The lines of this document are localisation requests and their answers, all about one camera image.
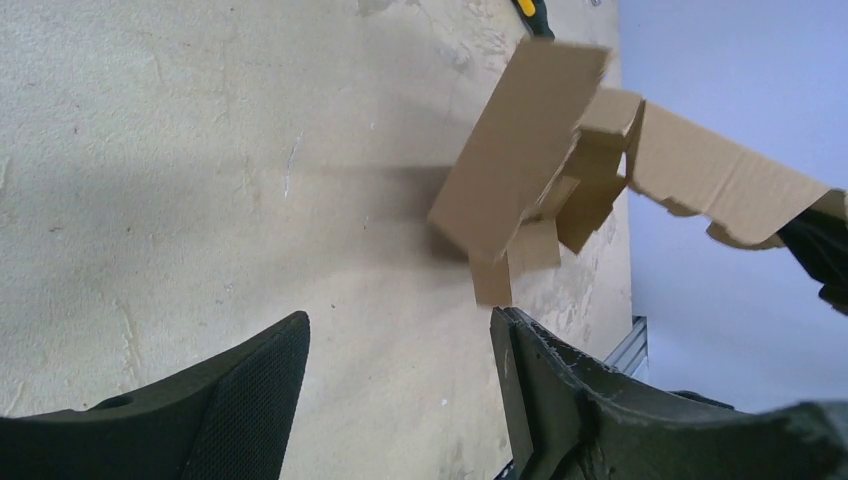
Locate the aluminium frame rail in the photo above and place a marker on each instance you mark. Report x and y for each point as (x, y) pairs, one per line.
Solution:
(631, 355)

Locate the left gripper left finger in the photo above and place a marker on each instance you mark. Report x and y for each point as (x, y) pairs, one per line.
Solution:
(227, 417)

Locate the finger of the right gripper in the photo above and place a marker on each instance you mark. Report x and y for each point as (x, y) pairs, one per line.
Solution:
(818, 241)

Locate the brown cardboard box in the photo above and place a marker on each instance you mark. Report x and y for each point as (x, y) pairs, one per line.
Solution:
(553, 149)

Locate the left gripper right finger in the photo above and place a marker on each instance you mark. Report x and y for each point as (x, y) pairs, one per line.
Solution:
(570, 416)

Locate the black yellow screwdriver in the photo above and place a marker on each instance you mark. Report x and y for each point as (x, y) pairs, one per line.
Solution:
(534, 16)

